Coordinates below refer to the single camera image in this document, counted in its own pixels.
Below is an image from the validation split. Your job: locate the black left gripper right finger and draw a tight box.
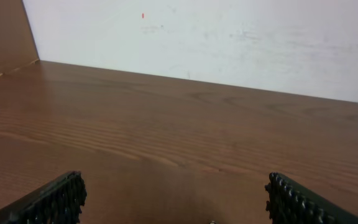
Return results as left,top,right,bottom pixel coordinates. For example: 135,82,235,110
265,172,358,224

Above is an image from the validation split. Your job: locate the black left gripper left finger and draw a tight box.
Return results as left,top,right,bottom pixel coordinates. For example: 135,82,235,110
0,171,87,224

